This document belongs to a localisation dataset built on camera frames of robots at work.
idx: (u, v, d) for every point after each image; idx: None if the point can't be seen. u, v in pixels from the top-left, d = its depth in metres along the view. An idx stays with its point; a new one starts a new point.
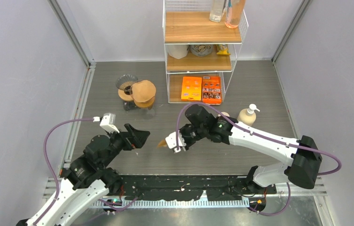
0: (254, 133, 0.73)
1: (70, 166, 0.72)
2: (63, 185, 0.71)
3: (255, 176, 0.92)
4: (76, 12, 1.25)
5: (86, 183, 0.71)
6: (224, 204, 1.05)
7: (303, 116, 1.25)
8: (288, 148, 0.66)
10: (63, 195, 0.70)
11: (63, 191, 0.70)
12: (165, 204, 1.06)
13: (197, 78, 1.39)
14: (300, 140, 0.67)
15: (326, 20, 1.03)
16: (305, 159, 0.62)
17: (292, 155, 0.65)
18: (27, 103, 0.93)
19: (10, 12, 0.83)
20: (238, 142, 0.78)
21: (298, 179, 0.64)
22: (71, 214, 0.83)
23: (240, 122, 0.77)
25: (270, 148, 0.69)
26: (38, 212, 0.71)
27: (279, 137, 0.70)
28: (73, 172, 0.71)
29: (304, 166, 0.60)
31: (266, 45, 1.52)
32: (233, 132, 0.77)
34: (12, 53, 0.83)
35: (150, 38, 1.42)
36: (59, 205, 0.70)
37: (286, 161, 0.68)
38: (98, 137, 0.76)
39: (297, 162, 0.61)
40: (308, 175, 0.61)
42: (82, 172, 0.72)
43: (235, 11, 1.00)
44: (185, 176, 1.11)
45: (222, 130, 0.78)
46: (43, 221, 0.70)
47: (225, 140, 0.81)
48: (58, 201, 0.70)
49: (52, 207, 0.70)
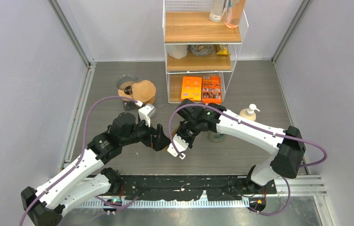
0: (242, 122, 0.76)
1: (94, 138, 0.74)
2: (86, 155, 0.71)
3: (252, 174, 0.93)
4: (76, 12, 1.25)
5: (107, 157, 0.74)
6: (224, 204, 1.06)
7: (303, 116, 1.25)
8: (275, 138, 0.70)
10: (85, 163, 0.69)
11: (86, 159, 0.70)
12: (166, 204, 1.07)
13: (197, 78, 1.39)
14: (286, 130, 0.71)
15: (326, 20, 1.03)
16: (290, 149, 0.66)
17: (278, 144, 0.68)
18: (27, 103, 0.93)
19: (10, 12, 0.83)
20: (226, 131, 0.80)
21: (282, 169, 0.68)
22: (75, 198, 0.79)
23: (228, 110, 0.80)
25: (258, 137, 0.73)
26: (52, 179, 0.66)
27: (266, 126, 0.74)
28: (97, 143, 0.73)
29: (288, 156, 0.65)
31: (267, 45, 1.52)
32: (221, 120, 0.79)
34: (11, 53, 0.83)
35: (151, 38, 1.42)
36: (78, 174, 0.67)
37: (272, 150, 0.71)
38: (125, 114, 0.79)
39: (282, 151, 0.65)
40: (292, 165, 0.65)
42: (105, 145, 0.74)
43: (235, 11, 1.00)
44: (185, 176, 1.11)
45: (210, 117, 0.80)
46: (56, 189, 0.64)
47: (211, 128, 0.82)
48: (78, 169, 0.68)
49: (70, 174, 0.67)
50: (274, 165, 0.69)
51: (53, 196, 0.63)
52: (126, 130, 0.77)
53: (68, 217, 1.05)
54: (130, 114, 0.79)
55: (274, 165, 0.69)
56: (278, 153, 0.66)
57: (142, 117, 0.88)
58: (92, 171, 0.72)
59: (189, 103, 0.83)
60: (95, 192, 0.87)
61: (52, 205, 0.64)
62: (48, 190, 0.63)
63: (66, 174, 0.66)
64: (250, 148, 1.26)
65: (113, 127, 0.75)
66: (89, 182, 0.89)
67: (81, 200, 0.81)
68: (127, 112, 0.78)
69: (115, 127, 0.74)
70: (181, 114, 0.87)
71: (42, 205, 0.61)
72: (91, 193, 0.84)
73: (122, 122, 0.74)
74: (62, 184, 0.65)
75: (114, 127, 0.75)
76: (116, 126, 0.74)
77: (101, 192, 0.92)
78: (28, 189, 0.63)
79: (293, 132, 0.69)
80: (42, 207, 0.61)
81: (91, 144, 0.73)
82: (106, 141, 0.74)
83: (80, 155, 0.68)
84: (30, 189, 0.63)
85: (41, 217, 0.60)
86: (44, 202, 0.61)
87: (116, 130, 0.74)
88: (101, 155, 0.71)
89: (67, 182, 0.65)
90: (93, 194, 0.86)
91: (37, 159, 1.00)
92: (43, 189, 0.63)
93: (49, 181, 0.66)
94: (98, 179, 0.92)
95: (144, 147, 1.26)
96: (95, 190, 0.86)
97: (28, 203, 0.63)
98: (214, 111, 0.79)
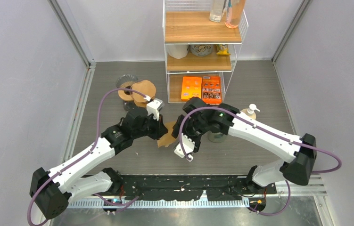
0: (257, 126, 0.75)
1: (108, 129, 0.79)
2: (100, 142, 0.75)
3: (254, 175, 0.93)
4: (76, 12, 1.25)
5: (120, 146, 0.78)
6: (224, 204, 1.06)
7: (303, 116, 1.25)
8: (291, 145, 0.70)
10: (98, 150, 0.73)
11: (99, 146, 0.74)
12: (165, 204, 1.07)
13: (197, 78, 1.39)
14: (302, 138, 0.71)
15: (326, 20, 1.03)
16: (306, 157, 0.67)
17: (295, 152, 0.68)
18: (27, 103, 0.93)
19: (11, 12, 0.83)
20: (239, 134, 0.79)
21: (294, 176, 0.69)
22: (81, 189, 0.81)
23: (242, 114, 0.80)
25: (273, 143, 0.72)
26: (65, 162, 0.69)
27: (283, 133, 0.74)
28: (111, 133, 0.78)
29: (305, 164, 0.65)
31: (267, 45, 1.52)
32: (234, 124, 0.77)
34: (12, 54, 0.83)
35: (151, 38, 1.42)
36: (92, 159, 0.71)
37: (286, 157, 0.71)
38: (136, 108, 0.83)
39: (300, 161, 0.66)
40: (306, 172, 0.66)
42: (119, 135, 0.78)
43: (235, 11, 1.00)
44: (185, 176, 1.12)
45: (221, 119, 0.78)
46: (69, 172, 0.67)
47: (223, 129, 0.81)
48: (92, 155, 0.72)
49: (84, 159, 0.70)
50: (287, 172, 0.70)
51: (65, 178, 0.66)
52: (138, 123, 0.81)
53: (67, 217, 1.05)
54: (142, 108, 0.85)
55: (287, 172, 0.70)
56: (294, 161, 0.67)
57: (150, 112, 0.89)
58: (102, 160, 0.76)
59: (199, 102, 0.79)
60: (98, 187, 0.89)
61: (63, 187, 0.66)
62: (62, 172, 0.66)
63: (80, 158, 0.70)
64: (250, 148, 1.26)
65: (127, 119, 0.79)
66: (92, 177, 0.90)
67: (85, 193, 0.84)
68: (139, 107, 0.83)
69: (128, 119, 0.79)
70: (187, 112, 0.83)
71: (55, 186, 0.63)
72: (94, 188, 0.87)
73: (135, 114, 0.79)
74: (76, 168, 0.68)
75: (128, 119, 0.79)
76: (129, 118, 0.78)
77: (102, 189, 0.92)
78: (41, 171, 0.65)
79: (310, 140, 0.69)
80: (55, 188, 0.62)
81: (105, 133, 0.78)
82: (119, 133, 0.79)
83: (94, 141, 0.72)
84: (43, 171, 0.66)
85: (53, 198, 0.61)
86: (57, 183, 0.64)
87: (129, 122, 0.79)
88: (115, 144, 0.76)
89: (80, 166, 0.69)
90: (94, 189, 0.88)
91: (37, 160, 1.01)
92: (57, 171, 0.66)
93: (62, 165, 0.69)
94: (101, 175, 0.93)
95: (144, 147, 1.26)
96: (98, 186, 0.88)
97: (40, 183, 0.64)
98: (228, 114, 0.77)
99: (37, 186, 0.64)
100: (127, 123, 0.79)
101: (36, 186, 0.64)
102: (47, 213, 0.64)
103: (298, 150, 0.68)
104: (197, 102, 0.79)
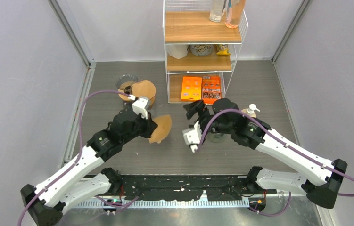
0: (290, 146, 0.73)
1: (94, 136, 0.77)
2: (86, 152, 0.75)
3: (259, 177, 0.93)
4: (76, 12, 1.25)
5: (107, 153, 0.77)
6: (224, 204, 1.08)
7: (303, 116, 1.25)
8: (323, 170, 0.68)
10: (84, 161, 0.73)
11: (84, 158, 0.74)
12: (166, 204, 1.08)
13: (197, 78, 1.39)
14: (334, 163, 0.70)
15: (326, 20, 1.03)
16: (338, 183, 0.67)
17: (327, 178, 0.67)
18: (27, 103, 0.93)
19: (11, 11, 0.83)
20: (267, 151, 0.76)
21: (320, 198, 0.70)
22: (76, 197, 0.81)
23: (274, 130, 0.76)
25: (304, 165, 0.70)
26: (51, 177, 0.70)
27: (314, 157, 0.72)
28: (97, 140, 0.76)
29: (335, 190, 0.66)
31: (267, 45, 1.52)
32: (266, 141, 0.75)
34: (12, 53, 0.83)
35: (150, 38, 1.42)
36: (78, 171, 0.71)
37: (315, 181, 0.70)
38: (125, 111, 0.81)
39: (331, 187, 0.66)
40: (333, 197, 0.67)
42: (106, 142, 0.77)
43: (235, 11, 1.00)
44: (185, 176, 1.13)
45: (252, 134, 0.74)
46: (56, 187, 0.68)
47: (251, 144, 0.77)
48: (77, 167, 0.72)
49: (69, 173, 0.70)
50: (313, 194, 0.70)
51: (52, 193, 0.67)
52: (126, 128, 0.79)
53: (67, 217, 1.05)
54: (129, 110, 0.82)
55: (315, 194, 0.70)
56: (325, 186, 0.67)
57: (137, 111, 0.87)
58: (90, 170, 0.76)
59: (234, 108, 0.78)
60: (95, 191, 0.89)
61: (51, 202, 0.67)
62: (47, 188, 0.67)
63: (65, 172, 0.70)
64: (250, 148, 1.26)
65: (115, 124, 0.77)
66: (88, 181, 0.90)
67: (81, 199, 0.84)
68: (128, 110, 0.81)
69: (115, 124, 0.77)
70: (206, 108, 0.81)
71: (42, 203, 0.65)
72: (90, 193, 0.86)
73: (123, 118, 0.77)
74: (61, 182, 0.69)
75: (115, 124, 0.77)
76: (116, 124, 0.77)
77: (101, 192, 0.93)
78: (28, 187, 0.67)
79: (342, 166, 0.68)
80: (41, 205, 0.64)
81: (92, 141, 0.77)
82: (106, 139, 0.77)
83: (78, 154, 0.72)
84: (30, 187, 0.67)
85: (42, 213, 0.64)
86: (44, 200, 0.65)
87: (116, 127, 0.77)
88: (101, 151, 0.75)
89: (65, 180, 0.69)
90: (92, 194, 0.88)
91: (37, 160, 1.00)
92: (43, 187, 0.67)
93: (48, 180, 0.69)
94: (97, 179, 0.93)
95: (144, 147, 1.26)
96: (94, 189, 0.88)
97: (28, 200, 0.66)
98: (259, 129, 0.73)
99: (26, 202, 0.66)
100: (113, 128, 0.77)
101: (25, 202, 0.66)
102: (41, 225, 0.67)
103: (330, 176, 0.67)
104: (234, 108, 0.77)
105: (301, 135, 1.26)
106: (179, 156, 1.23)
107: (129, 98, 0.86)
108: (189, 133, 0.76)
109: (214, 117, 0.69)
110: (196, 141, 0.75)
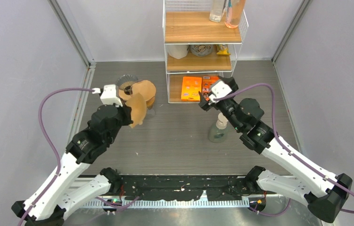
0: (293, 155, 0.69)
1: (72, 139, 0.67)
2: (67, 159, 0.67)
3: (259, 178, 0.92)
4: (76, 12, 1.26)
5: (90, 156, 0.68)
6: (224, 204, 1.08)
7: (303, 116, 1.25)
8: (325, 181, 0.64)
10: (66, 170, 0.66)
11: (66, 166, 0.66)
12: (166, 204, 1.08)
13: (197, 78, 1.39)
14: (339, 177, 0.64)
15: (326, 20, 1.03)
16: (340, 197, 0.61)
17: (328, 189, 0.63)
18: (27, 103, 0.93)
19: (11, 12, 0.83)
20: (272, 157, 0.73)
21: (320, 210, 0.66)
22: (76, 201, 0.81)
23: (281, 138, 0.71)
25: (305, 174, 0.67)
26: (37, 191, 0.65)
27: (317, 167, 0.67)
28: (75, 144, 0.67)
29: (335, 204, 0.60)
31: (266, 45, 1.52)
32: (271, 145, 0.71)
34: (12, 54, 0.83)
35: (150, 37, 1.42)
36: (61, 182, 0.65)
37: (316, 191, 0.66)
38: (105, 106, 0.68)
39: (330, 198, 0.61)
40: (334, 211, 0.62)
42: (86, 145, 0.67)
43: (235, 11, 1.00)
44: (185, 176, 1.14)
45: (259, 138, 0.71)
46: (43, 201, 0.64)
47: (256, 149, 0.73)
48: (60, 177, 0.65)
49: (53, 184, 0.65)
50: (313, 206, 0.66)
51: (40, 209, 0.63)
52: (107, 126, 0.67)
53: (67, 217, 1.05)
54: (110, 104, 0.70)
55: (315, 205, 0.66)
56: (324, 197, 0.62)
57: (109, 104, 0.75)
58: (78, 175, 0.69)
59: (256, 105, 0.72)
60: (95, 193, 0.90)
61: (42, 217, 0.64)
62: (35, 203, 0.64)
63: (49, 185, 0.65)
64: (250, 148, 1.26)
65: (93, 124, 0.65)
66: (88, 185, 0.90)
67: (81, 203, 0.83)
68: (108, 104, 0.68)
69: (94, 124, 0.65)
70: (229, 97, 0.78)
71: (31, 220, 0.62)
72: (91, 195, 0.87)
73: (102, 116, 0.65)
74: (47, 197, 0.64)
75: (94, 123, 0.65)
76: (95, 123, 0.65)
77: (102, 192, 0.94)
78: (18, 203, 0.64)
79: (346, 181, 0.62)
80: (32, 221, 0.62)
81: (70, 145, 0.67)
82: (86, 141, 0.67)
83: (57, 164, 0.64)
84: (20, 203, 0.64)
85: None
86: (33, 216, 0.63)
87: (96, 127, 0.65)
88: (81, 158, 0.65)
89: (50, 193, 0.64)
90: (93, 196, 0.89)
91: (37, 160, 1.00)
92: (31, 203, 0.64)
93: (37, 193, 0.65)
94: (97, 180, 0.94)
95: (144, 147, 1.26)
96: (95, 191, 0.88)
97: (20, 216, 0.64)
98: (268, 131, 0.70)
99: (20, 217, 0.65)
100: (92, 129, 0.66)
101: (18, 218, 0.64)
102: None
103: (332, 189, 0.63)
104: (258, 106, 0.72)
105: (301, 135, 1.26)
106: (180, 156, 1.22)
107: (94, 92, 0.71)
108: (225, 87, 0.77)
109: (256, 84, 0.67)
110: (218, 97, 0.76)
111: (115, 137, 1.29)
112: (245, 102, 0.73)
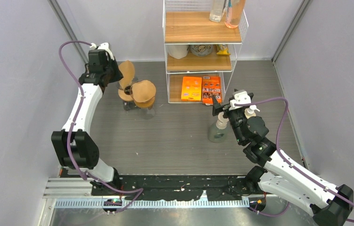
0: (294, 166, 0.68)
1: (81, 77, 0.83)
2: (86, 87, 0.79)
3: (261, 179, 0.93)
4: (76, 12, 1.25)
5: (101, 82, 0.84)
6: (224, 204, 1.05)
7: (303, 116, 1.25)
8: (325, 192, 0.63)
10: (88, 92, 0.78)
11: (88, 90, 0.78)
12: (166, 204, 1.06)
13: (197, 78, 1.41)
14: (339, 188, 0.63)
15: (326, 20, 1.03)
16: (341, 208, 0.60)
17: (329, 200, 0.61)
18: (27, 103, 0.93)
19: (11, 12, 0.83)
20: (274, 171, 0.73)
21: (325, 221, 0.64)
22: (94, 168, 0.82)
23: (282, 150, 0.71)
25: (306, 185, 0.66)
26: (70, 117, 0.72)
27: (318, 178, 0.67)
28: (86, 78, 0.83)
29: (337, 214, 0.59)
31: (266, 45, 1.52)
32: (272, 158, 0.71)
34: (12, 54, 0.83)
35: (151, 37, 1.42)
36: (89, 99, 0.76)
37: (318, 202, 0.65)
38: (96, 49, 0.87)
39: (332, 209, 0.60)
40: (338, 222, 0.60)
42: (93, 76, 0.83)
43: (235, 11, 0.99)
44: (185, 176, 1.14)
45: (261, 152, 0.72)
46: (81, 117, 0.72)
47: (259, 163, 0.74)
48: (86, 98, 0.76)
49: (83, 103, 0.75)
50: (316, 217, 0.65)
51: (82, 123, 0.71)
52: (104, 59, 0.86)
53: (67, 217, 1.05)
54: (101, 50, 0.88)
55: (317, 215, 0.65)
56: (325, 208, 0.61)
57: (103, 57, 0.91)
58: (97, 100, 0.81)
59: (260, 124, 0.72)
60: (104, 174, 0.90)
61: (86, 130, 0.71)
62: (75, 121, 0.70)
63: (80, 104, 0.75)
64: None
65: (93, 59, 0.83)
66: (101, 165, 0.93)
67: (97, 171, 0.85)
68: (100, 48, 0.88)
69: (93, 58, 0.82)
70: (243, 108, 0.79)
71: (80, 130, 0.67)
72: (102, 172, 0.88)
73: (96, 50, 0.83)
74: (84, 113, 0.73)
75: (92, 57, 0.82)
76: (94, 57, 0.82)
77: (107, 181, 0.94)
78: (56, 133, 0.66)
79: (347, 192, 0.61)
80: (81, 131, 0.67)
81: (82, 81, 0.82)
82: (93, 74, 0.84)
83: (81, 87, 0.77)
84: (57, 132, 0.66)
85: (87, 137, 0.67)
86: (80, 128, 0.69)
87: (95, 60, 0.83)
88: (97, 82, 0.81)
89: (85, 109, 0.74)
90: (105, 169, 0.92)
91: (37, 160, 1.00)
92: (70, 123, 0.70)
93: (69, 117, 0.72)
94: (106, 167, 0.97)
95: (144, 147, 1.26)
96: (105, 168, 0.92)
97: (64, 140, 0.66)
98: (267, 149, 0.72)
99: (62, 149, 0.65)
100: (93, 64, 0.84)
101: (61, 144, 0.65)
102: (91, 156, 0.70)
103: (333, 199, 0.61)
104: (262, 126, 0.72)
105: (301, 135, 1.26)
106: (179, 156, 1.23)
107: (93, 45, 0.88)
108: (247, 97, 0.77)
109: (273, 98, 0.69)
110: (240, 103, 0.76)
111: (115, 136, 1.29)
112: (254, 120, 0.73)
